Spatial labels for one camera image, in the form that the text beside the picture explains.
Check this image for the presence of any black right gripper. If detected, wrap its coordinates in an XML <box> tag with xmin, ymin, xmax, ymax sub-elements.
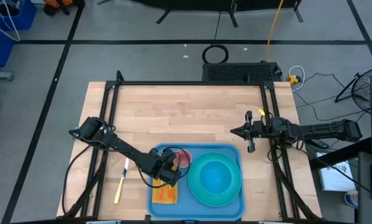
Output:
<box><xmin>230</xmin><ymin>110</ymin><xmax>269</xmax><ymax>154</ymax></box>

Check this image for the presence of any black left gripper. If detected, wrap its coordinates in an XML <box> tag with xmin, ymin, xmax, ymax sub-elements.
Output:
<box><xmin>143</xmin><ymin>148</ymin><xmax>183</xmax><ymax>188</ymax></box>

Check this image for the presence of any teal green plate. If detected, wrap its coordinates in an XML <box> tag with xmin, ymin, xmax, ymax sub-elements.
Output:
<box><xmin>187</xmin><ymin>151</ymin><xmax>243</xmax><ymax>208</ymax></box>

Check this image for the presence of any yellow cloth napkin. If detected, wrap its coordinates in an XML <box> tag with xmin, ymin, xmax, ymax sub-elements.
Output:
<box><xmin>151</xmin><ymin>177</ymin><xmax>180</xmax><ymax>205</ymax></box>

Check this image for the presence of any pink cup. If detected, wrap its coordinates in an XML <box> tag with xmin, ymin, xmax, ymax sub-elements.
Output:
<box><xmin>172</xmin><ymin>149</ymin><xmax>193</xmax><ymax>169</ymax></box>

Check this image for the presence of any blue bowl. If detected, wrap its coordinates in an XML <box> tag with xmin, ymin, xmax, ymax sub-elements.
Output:
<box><xmin>198</xmin><ymin>160</ymin><xmax>234</xmax><ymax>196</ymax></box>

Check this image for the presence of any cream-handled table knife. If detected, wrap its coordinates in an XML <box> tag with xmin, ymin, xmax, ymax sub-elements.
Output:
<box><xmin>113</xmin><ymin>157</ymin><xmax>131</xmax><ymax>205</ymax></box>

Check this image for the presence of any blue serving tray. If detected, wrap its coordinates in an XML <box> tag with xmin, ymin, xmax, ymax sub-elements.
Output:
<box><xmin>146</xmin><ymin>142</ymin><xmax>246</xmax><ymax>222</ymax></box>

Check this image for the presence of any black desk bar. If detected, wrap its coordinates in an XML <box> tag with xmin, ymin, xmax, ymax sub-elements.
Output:
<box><xmin>308</xmin><ymin>136</ymin><xmax>372</xmax><ymax>171</ymax></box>

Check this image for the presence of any white paper box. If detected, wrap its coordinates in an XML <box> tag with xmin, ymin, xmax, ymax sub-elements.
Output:
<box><xmin>315</xmin><ymin>152</ymin><xmax>357</xmax><ymax>192</ymax></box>

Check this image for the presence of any blue and white round object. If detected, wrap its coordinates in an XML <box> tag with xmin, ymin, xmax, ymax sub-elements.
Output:
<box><xmin>343</xmin><ymin>190</ymin><xmax>360</xmax><ymax>210</ymax></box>

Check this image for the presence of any black floor fan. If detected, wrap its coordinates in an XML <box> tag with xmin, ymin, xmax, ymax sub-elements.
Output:
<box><xmin>334</xmin><ymin>65</ymin><xmax>372</xmax><ymax>113</ymax></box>

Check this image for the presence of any black curtain partition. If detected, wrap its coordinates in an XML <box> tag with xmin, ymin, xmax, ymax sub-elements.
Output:
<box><xmin>97</xmin><ymin>0</ymin><xmax>305</xmax><ymax>29</ymax></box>

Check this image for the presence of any orange and black object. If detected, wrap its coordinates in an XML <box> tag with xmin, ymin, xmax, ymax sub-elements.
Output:
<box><xmin>42</xmin><ymin>0</ymin><xmax>86</xmax><ymax>17</ymax></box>

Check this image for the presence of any blue storage bin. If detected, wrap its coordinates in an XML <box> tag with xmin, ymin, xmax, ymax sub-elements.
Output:
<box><xmin>0</xmin><ymin>0</ymin><xmax>38</xmax><ymax>32</ymax></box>
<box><xmin>0</xmin><ymin>27</ymin><xmax>16</xmax><ymax>69</ymax></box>

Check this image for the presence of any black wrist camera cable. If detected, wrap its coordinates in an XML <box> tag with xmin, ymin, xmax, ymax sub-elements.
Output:
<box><xmin>133</xmin><ymin>146</ymin><xmax>192</xmax><ymax>189</ymax></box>

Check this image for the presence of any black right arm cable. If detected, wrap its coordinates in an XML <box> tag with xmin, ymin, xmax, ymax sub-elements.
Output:
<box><xmin>265</xmin><ymin>111</ymin><xmax>305</xmax><ymax>163</ymax></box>

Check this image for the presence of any black table frame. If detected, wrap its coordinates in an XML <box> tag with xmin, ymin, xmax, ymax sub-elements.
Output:
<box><xmin>57</xmin><ymin>70</ymin><xmax>323</xmax><ymax>221</ymax></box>

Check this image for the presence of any white floor cable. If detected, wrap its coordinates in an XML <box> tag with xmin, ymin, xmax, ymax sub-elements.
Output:
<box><xmin>287</xmin><ymin>65</ymin><xmax>306</xmax><ymax>92</ymax></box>

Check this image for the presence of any coiled black floor cable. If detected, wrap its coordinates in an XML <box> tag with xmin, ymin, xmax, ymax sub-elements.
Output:
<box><xmin>202</xmin><ymin>11</ymin><xmax>230</xmax><ymax>65</ymax></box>

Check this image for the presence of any yellow cable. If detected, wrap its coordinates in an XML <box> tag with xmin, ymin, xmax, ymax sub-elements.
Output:
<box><xmin>263</xmin><ymin>0</ymin><xmax>286</xmax><ymax>63</ymax></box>

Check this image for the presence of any black left arm base cable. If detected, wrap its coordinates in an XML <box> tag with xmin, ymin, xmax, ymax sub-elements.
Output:
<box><xmin>60</xmin><ymin>144</ymin><xmax>93</xmax><ymax>216</ymax></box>

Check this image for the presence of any white cable loop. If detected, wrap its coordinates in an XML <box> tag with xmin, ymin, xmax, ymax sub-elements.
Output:
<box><xmin>0</xmin><ymin>0</ymin><xmax>22</xmax><ymax>42</ymax></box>

